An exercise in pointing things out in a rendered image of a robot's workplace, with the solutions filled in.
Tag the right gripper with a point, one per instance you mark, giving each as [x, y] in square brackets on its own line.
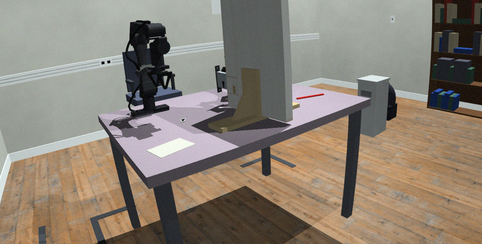
[158, 67]

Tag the white paper sheet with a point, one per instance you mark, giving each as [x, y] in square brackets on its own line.
[170, 147]

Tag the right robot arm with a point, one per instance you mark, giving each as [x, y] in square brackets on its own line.
[158, 46]

